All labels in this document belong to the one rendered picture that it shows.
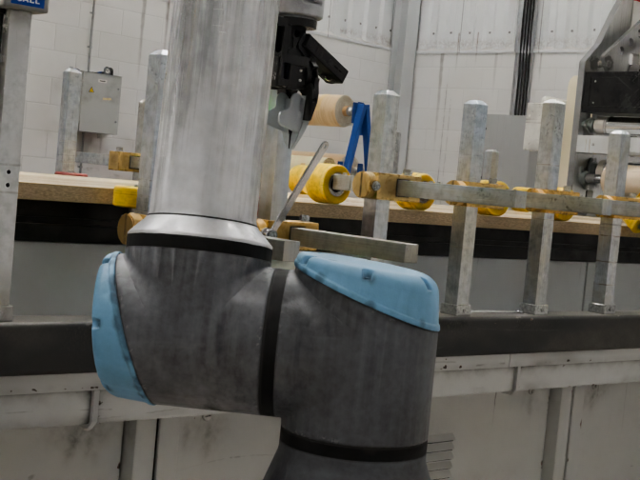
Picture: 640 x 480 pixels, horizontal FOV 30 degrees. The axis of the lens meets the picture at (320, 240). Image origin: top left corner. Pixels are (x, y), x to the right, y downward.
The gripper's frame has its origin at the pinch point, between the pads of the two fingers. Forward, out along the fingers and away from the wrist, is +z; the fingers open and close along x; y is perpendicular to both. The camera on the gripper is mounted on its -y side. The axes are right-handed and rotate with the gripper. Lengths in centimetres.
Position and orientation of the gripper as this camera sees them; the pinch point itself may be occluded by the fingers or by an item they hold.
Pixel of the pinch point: (294, 141)
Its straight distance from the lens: 200.2
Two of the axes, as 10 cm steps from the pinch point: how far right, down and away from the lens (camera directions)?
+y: -7.5, -0.4, -6.6
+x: 6.6, 1.0, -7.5
